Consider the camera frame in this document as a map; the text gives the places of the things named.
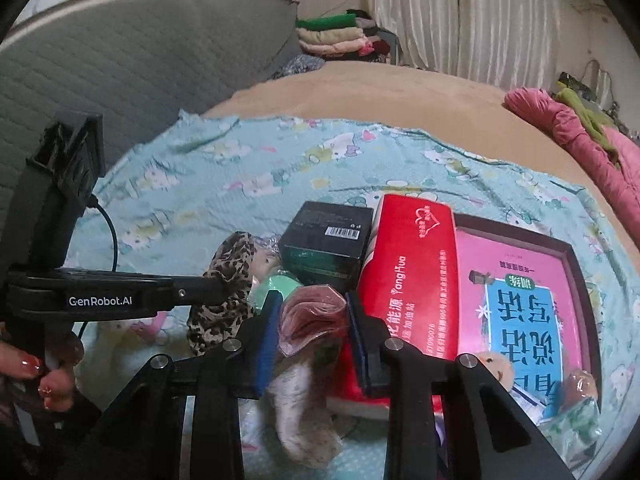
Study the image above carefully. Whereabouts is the beige bed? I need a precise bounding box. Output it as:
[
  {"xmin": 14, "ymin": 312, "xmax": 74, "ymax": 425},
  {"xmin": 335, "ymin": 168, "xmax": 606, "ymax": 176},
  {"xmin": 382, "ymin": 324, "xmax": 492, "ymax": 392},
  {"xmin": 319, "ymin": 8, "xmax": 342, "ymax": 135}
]
[{"xmin": 200, "ymin": 60, "xmax": 616, "ymax": 221}]

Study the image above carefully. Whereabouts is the pink quilt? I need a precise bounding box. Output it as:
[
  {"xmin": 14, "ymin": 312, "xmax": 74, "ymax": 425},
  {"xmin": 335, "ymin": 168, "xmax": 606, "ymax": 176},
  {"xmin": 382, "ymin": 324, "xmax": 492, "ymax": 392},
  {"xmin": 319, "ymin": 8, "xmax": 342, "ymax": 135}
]
[{"xmin": 502, "ymin": 87, "xmax": 640, "ymax": 251}]

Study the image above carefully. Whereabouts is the red tissue box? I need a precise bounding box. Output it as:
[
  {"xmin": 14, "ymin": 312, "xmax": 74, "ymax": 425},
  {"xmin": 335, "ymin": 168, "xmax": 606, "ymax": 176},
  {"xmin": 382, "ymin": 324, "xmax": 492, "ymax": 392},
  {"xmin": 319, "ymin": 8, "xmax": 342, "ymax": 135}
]
[{"xmin": 327, "ymin": 194, "xmax": 461, "ymax": 416}]

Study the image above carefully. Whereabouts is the grey quilted headboard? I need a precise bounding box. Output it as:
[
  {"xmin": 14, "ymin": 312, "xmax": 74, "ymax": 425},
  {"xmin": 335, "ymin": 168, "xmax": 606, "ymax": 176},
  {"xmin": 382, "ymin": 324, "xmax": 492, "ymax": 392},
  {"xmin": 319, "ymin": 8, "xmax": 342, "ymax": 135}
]
[{"xmin": 0, "ymin": 0, "xmax": 301, "ymax": 281}]

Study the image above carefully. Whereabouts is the beige plush toy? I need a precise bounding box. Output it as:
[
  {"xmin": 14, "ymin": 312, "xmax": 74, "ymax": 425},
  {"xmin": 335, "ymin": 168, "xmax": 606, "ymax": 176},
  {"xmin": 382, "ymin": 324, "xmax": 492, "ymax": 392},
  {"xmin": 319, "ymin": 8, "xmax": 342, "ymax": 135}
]
[{"xmin": 472, "ymin": 350, "xmax": 516, "ymax": 393}]

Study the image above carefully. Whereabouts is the peach puff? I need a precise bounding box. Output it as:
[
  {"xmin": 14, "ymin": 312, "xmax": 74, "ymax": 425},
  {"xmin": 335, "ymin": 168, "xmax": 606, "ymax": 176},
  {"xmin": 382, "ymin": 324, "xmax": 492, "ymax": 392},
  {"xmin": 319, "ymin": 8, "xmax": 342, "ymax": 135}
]
[{"xmin": 562, "ymin": 367, "xmax": 598, "ymax": 401}]

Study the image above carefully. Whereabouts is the pale green tissue pack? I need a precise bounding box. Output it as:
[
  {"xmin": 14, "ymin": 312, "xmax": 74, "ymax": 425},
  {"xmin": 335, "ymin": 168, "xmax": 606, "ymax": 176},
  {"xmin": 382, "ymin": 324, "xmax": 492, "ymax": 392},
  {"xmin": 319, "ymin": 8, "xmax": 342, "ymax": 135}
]
[{"xmin": 537, "ymin": 385, "xmax": 603, "ymax": 443}]

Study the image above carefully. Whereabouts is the blue cartoon cat printed blanket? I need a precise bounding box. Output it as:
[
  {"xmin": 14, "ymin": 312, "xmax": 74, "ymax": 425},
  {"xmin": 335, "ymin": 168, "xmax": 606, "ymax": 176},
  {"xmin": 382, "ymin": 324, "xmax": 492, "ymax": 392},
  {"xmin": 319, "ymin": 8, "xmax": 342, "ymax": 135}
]
[{"xmin": 65, "ymin": 112, "xmax": 640, "ymax": 480}]

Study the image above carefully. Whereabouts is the white and blue packet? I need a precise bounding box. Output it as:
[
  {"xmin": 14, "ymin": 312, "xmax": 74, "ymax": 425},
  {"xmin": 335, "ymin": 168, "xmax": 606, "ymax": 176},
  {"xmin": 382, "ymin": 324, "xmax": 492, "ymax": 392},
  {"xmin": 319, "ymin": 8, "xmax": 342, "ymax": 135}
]
[{"xmin": 510, "ymin": 385, "xmax": 556, "ymax": 426}]

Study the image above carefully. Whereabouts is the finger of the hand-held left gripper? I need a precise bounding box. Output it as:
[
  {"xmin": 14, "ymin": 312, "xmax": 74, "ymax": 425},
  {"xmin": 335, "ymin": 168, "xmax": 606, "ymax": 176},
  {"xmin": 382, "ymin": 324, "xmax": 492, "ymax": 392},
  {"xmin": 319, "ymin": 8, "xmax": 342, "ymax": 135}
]
[{"xmin": 172, "ymin": 275, "xmax": 238, "ymax": 307}]

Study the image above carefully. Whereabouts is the dark clothes heap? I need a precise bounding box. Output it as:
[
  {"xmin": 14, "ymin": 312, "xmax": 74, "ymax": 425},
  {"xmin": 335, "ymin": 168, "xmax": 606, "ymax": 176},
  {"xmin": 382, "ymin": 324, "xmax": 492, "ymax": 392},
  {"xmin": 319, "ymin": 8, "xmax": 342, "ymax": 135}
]
[{"xmin": 350, "ymin": 9, "xmax": 401, "ymax": 63}]

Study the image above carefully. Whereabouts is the green sponge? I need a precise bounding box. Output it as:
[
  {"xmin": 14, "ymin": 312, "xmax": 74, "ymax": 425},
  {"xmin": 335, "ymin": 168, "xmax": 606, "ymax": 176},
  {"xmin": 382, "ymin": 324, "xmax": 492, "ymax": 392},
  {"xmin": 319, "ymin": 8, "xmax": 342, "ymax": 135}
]
[{"xmin": 252, "ymin": 272, "xmax": 306, "ymax": 318}]

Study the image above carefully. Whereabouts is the black cable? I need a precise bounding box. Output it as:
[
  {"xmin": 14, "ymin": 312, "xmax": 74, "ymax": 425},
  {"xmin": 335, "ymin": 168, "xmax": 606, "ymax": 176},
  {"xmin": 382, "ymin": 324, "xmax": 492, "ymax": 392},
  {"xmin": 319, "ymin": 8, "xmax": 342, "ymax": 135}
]
[{"xmin": 75, "ymin": 199, "xmax": 118, "ymax": 341}]

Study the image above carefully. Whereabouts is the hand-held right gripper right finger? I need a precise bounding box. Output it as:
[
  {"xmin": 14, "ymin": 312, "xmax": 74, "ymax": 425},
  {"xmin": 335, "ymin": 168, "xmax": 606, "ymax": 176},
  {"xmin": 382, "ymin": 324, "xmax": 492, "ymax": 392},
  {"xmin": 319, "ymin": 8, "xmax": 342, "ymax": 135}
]
[{"xmin": 345, "ymin": 290, "xmax": 576, "ymax": 480}]

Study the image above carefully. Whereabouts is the leopard print cloth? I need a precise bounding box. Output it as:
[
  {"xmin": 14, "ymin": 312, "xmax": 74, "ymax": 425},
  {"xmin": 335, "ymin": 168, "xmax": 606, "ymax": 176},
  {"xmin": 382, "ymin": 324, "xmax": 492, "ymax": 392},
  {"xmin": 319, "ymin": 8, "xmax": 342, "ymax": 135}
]
[{"xmin": 186, "ymin": 231, "xmax": 261, "ymax": 356}]

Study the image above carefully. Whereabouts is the green folded cloth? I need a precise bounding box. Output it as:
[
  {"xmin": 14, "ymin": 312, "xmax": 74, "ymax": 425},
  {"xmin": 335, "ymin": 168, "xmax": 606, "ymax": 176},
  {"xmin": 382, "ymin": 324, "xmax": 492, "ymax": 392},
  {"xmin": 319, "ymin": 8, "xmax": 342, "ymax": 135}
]
[{"xmin": 296, "ymin": 14, "xmax": 358, "ymax": 31}]

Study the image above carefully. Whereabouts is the dark patterned pillow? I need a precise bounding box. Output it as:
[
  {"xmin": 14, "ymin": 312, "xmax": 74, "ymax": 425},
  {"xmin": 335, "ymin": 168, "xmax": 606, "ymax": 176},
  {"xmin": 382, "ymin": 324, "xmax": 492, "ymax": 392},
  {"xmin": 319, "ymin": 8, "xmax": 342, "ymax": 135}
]
[{"xmin": 272, "ymin": 55, "xmax": 326, "ymax": 80}]

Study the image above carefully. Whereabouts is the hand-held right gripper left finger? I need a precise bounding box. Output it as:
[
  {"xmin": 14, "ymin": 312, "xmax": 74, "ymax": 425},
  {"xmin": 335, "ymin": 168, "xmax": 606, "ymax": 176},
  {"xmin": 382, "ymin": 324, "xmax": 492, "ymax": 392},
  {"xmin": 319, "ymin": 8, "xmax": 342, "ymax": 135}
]
[{"xmin": 87, "ymin": 289, "xmax": 286, "ymax": 480}]

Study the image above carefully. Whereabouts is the black cardboard box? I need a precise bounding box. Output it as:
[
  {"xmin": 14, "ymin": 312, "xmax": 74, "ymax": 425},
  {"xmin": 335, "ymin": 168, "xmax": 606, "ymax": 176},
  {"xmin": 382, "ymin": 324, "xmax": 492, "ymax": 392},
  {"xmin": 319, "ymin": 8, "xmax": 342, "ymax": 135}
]
[{"xmin": 278, "ymin": 201, "xmax": 375, "ymax": 291}]

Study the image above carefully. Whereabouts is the pink book box tray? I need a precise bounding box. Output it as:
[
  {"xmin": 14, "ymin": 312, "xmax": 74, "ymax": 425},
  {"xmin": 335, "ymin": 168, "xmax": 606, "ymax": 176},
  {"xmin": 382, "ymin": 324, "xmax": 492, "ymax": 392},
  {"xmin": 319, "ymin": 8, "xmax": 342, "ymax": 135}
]
[{"xmin": 452, "ymin": 212, "xmax": 603, "ymax": 441}]

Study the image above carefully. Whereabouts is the cream plush with purple dress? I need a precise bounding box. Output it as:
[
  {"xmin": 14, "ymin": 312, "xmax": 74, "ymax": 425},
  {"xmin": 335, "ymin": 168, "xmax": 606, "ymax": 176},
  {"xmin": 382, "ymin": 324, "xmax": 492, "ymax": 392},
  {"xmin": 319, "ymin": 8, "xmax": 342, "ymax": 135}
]
[{"xmin": 250, "ymin": 237, "xmax": 283, "ymax": 281}]

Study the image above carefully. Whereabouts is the person's left hand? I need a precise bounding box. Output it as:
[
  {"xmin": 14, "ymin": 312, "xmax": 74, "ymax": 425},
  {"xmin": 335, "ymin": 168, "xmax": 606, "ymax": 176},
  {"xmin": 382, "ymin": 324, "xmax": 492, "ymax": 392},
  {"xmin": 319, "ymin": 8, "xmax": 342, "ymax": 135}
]
[{"xmin": 0, "ymin": 322, "xmax": 85, "ymax": 413}]

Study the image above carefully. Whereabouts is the cream folded blanket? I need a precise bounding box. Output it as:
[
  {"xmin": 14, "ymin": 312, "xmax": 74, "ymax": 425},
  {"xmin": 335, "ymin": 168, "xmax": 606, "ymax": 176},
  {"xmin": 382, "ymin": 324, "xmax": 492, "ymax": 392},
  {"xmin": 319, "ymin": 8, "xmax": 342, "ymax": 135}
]
[{"xmin": 297, "ymin": 27, "xmax": 366, "ymax": 43}]

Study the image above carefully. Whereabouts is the pink cloth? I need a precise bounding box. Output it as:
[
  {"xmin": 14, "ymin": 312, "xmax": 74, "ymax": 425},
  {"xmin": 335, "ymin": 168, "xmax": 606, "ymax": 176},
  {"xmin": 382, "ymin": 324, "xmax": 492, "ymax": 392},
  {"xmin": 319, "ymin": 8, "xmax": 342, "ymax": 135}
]
[{"xmin": 276, "ymin": 284, "xmax": 348, "ymax": 361}]

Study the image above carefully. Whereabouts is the pink folded blanket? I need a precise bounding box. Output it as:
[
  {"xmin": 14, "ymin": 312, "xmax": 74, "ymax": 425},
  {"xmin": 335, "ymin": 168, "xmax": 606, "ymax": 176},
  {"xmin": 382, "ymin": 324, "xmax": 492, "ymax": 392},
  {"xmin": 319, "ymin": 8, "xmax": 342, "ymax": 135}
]
[{"xmin": 300, "ymin": 40, "xmax": 373, "ymax": 57}]

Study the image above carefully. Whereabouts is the white pleated curtain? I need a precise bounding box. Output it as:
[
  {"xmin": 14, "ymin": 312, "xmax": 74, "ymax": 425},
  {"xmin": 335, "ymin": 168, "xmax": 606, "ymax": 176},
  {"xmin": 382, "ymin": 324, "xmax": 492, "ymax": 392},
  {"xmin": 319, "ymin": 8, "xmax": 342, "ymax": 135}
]
[{"xmin": 367, "ymin": 0, "xmax": 601, "ymax": 91}]

